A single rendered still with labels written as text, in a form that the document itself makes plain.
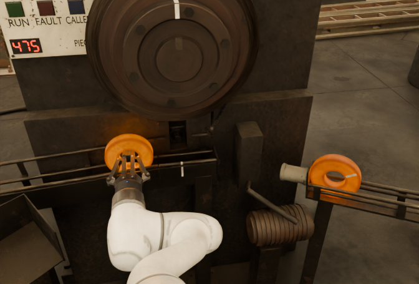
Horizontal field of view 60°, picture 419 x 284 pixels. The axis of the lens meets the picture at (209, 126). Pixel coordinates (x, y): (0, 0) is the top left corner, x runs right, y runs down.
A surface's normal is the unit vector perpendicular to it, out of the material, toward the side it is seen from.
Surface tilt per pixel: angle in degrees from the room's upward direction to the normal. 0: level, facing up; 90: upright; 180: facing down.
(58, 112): 0
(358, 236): 0
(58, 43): 90
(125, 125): 90
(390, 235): 0
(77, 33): 90
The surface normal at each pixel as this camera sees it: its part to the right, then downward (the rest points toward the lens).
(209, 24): 0.18, 0.55
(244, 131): 0.00, -0.83
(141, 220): 0.34, -0.79
